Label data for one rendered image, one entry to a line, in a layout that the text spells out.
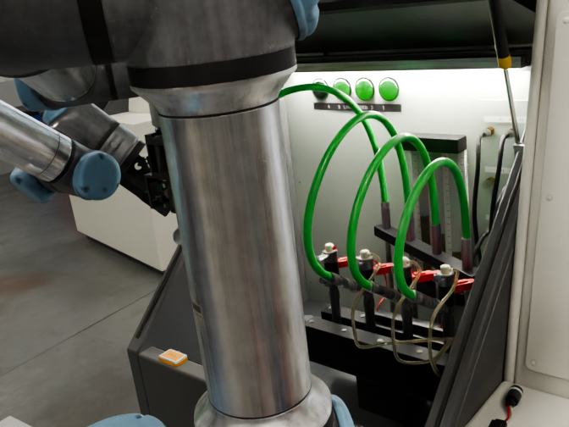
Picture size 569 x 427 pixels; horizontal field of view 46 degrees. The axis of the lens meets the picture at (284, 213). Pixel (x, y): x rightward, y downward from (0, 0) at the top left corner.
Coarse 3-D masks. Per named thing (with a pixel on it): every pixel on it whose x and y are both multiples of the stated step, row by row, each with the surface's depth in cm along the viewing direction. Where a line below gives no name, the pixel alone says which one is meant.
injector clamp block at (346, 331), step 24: (360, 312) 132; (312, 336) 129; (336, 336) 125; (360, 336) 123; (384, 336) 122; (432, 336) 120; (312, 360) 132; (336, 360) 127; (360, 360) 123; (384, 360) 119; (408, 360) 116; (360, 384) 125; (384, 384) 121; (408, 384) 117; (432, 384) 114; (384, 408) 123; (408, 408) 122
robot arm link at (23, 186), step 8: (16, 168) 109; (16, 176) 108; (24, 176) 108; (32, 176) 108; (16, 184) 109; (24, 184) 107; (32, 184) 108; (40, 184) 108; (48, 184) 106; (24, 192) 112; (32, 192) 108; (40, 192) 108; (48, 192) 110; (40, 200) 110; (48, 200) 111
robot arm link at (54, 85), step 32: (0, 0) 38; (32, 0) 37; (64, 0) 38; (0, 32) 39; (32, 32) 39; (64, 32) 39; (0, 64) 43; (32, 64) 42; (64, 64) 42; (32, 96) 76; (64, 96) 70; (96, 96) 79
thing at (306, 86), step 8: (288, 88) 122; (296, 88) 123; (304, 88) 124; (312, 88) 124; (320, 88) 125; (328, 88) 126; (280, 96) 122; (336, 96) 128; (344, 96) 128; (352, 104) 129; (360, 112) 130; (368, 128) 132; (368, 136) 133; (376, 144) 134; (376, 152) 135; (384, 176) 137; (384, 184) 137; (384, 192) 138; (384, 200) 138
